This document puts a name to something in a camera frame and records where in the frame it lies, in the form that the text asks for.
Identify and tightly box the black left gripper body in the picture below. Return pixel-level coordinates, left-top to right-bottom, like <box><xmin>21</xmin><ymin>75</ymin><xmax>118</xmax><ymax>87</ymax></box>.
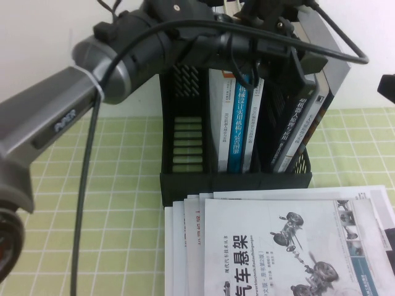
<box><xmin>215</xmin><ymin>29</ymin><xmax>303</xmax><ymax>63</ymax></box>

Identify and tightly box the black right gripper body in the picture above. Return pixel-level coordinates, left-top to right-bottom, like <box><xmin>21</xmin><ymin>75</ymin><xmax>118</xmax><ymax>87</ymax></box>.
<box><xmin>376</xmin><ymin>73</ymin><xmax>395</xmax><ymax>106</ymax></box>

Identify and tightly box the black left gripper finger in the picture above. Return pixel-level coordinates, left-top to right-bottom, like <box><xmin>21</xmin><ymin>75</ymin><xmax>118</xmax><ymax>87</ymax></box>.
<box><xmin>292</xmin><ymin>50</ymin><xmax>329</xmax><ymax>84</ymax></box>

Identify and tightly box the AgileX robotics brochure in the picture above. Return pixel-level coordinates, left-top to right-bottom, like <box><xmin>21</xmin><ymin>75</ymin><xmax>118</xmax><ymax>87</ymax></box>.
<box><xmin>297</xmin><ymin>10</ymin><xmax>352</xmax><ymax>100</ymax></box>

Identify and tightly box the black cover book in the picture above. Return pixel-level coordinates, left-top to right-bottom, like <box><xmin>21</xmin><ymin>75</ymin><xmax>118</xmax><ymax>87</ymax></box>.
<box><xmin>270</xmin><ymin>70</ymin><xmax>318</xmax><ymax>173</ymax></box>

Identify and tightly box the grey white spine book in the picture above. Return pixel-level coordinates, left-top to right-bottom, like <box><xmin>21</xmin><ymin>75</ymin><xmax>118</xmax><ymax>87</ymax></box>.
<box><xmin>274</xmin><ymin>73</ymin><xmax>336</xmax><ymax>173</ymax></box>

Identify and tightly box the thin white book orange stripe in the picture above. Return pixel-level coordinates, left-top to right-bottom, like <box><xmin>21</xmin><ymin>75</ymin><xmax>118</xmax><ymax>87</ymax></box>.
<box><xmin>242</xmin><ymin>76</ymin><xmax>265</xmax><ymax>173</ymax></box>

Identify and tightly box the blue spine book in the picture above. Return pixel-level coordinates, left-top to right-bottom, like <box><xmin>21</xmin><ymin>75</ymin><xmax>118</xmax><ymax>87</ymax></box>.
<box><xmin>222</xmin><ymin>0</ymin><xmax>257</xmax><ymax>173</ymax></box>

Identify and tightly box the thick white book orange stripe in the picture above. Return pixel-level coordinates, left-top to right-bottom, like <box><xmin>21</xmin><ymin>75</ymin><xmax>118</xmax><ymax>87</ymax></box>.
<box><xmin>209</xmin><ymin>68</ymin><xmax>237</xmax><ymax>172</ymax></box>

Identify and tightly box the white book with grey panel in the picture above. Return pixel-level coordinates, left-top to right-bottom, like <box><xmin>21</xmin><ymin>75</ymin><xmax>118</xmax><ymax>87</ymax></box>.
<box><xmin>212</xmin><ymin>184</ymin><xmax>395</xmax><ymax>296</ymax></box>

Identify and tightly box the plain white book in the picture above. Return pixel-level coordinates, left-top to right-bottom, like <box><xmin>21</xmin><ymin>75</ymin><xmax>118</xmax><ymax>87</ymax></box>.
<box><xmin>164</xmin><ymin>205</ymin><xmax>176</xmax><ymax>296</ymax></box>
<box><xmin>172</xmin><ymin>200</ymin><xmax>188</xmax><ymax>296</ymax></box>
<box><xmin>199</xmin><ymin>191</ymin><xmax>217</xmax><ymax>204</ymax></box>

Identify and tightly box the black plastic book holder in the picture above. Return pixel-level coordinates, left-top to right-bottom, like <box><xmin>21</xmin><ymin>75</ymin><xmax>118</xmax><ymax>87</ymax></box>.
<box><xmin>159</xmin><ymin>6</ymin><xmax>313</xmax><ymax>208</ymax></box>

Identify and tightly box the white car suspension book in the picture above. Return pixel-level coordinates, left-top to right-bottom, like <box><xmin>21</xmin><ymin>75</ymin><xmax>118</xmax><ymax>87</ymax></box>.
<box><xmin>203</xmin><ymin>197</ymin><xmax>382</xmax><ymax>296</ymax></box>

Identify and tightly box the white book with red title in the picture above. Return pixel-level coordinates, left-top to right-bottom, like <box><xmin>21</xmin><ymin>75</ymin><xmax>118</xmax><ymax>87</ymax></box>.
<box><xmin>183</xmin><ymin>197</ymin><xmax>208</xmax><ymax>296</ymax></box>

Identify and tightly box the white zip tie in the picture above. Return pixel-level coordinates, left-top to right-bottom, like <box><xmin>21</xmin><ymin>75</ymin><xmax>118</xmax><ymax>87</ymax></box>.
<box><xmin>88</xmin><ymin>70</ymin><xmax>106</xmax><ymax>97</ymax></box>

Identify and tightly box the green checked tablecloth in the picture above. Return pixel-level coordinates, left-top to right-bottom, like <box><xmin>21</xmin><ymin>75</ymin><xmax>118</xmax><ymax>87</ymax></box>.
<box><xmin>0</xmin><ymin>106</ymin><xmax>395</xmax><ymax>296</ymax></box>

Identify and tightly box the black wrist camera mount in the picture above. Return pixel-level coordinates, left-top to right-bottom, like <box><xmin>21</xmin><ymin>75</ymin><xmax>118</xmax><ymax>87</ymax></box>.
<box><xmin>233</xmin><ymin>0</ymin><xmax>312</xmax><ymax>35</ymax></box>

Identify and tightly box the thin black cable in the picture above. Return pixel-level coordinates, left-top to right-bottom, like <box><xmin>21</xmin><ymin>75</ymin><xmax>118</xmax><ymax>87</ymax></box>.
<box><xmin>99</xmin><ymin>0</ymin><xmax>124</xmax><ymax>19</ymax></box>

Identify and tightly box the thick black camera cable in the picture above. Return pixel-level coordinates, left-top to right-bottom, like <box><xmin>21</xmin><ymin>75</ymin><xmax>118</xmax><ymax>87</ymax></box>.
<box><xmin>69</xmin><ymin>0</ymin><xmax>370</xmax><ymax>296</ymax></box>

